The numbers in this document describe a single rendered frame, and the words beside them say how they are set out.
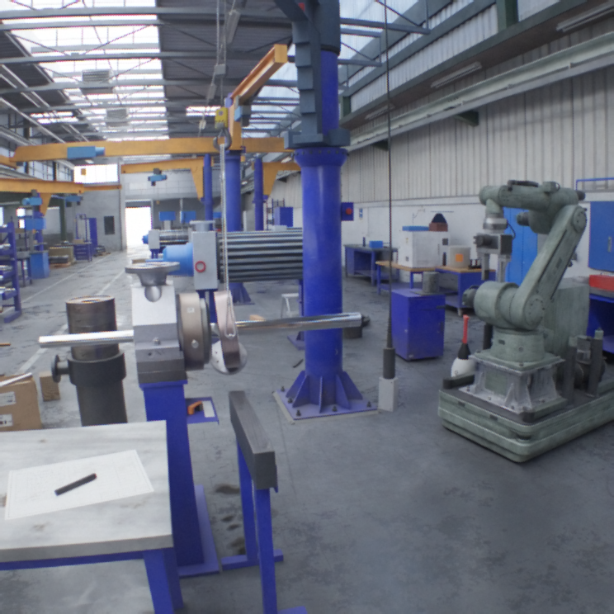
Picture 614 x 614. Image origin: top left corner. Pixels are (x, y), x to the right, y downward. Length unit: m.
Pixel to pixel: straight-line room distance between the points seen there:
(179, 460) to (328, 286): 2.24
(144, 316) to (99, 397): 1.72
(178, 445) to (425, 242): 7.37
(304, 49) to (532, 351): 2.72
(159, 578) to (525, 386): 2.78
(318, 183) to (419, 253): 5.20
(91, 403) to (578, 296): 3.85
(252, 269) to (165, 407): 3.97
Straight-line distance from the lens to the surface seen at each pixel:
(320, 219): 3.99
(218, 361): 2.70
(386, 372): 1.83
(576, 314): 4.28
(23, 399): 4.20
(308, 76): 3.89
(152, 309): 2.20
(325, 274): 4.02
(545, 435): 3.55
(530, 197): 3.58
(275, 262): 5.95
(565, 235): 3.70
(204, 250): 5.79
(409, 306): 5.48
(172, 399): 2.13
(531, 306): 3.42
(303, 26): 3.92
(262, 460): 1.67
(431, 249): 9.10
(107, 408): 3.86
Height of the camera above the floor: 1.61
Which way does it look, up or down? 10 degrees down
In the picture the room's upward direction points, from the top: 1 degrees counter-clockwise
